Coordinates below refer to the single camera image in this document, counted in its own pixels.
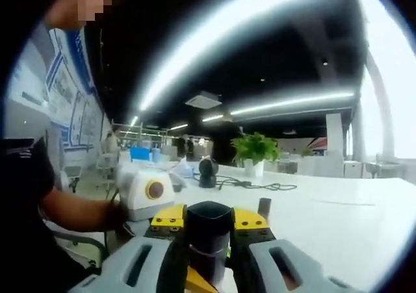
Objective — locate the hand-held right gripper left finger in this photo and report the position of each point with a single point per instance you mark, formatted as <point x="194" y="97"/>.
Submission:
<point x="130" y="263"/>

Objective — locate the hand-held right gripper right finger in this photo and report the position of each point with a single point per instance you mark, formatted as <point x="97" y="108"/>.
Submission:
<point x="269" y="260"/>

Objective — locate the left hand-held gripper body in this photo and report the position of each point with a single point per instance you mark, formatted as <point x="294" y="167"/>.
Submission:
<point x="136" y="202"/>

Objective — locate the tall cosmetic bottle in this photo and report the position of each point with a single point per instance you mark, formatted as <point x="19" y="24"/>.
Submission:
<point x="209" y="260"/>

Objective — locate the short cosmetic bottle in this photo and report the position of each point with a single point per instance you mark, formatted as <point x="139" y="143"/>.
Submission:
<point x="265" y="207"/>

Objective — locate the person's left hand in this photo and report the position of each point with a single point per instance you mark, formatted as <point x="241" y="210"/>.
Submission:
<point x="117" y="216"/>

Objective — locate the blue storage box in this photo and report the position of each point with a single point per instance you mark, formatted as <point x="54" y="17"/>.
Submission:
<point x="140" y="154"/>

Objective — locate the blue container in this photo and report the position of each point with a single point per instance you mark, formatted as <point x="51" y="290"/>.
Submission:
<point x="156" y="155"/>

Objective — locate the clear plastic bag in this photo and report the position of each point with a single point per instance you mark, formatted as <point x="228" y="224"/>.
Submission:
<point x="183" y="171"/>

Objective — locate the white table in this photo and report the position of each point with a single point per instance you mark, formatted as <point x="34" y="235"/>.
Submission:
<point x="325" y="241"/>

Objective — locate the metal shelf rack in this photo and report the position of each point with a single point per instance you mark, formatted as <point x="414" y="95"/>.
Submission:
<point x="143" y="129"/>

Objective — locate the flat white sheet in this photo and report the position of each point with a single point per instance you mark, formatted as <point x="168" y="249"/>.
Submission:
<point x="341" y="201"/>

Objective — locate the group of white office chairs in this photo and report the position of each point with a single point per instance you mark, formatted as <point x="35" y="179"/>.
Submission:
<point x="325" y="166"/>

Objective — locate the person in black shirt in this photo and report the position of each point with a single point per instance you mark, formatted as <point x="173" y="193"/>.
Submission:
<point x="22" y="241"/>

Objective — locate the green potted plant white pot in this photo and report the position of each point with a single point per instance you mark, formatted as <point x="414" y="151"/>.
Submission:
<point x="256" y="148"/>

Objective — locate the ceiling air conditioner unit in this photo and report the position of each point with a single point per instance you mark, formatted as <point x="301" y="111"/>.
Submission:
<point x="203" y="99"/>

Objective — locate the long ceiling light strip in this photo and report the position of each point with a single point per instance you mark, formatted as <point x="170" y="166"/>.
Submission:
<point x="292" y="101"/>
<point x="195" y="46"/>

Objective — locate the blue and white wall poster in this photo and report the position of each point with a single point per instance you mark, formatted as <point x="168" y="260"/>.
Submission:
<point x="74" y="111"/>

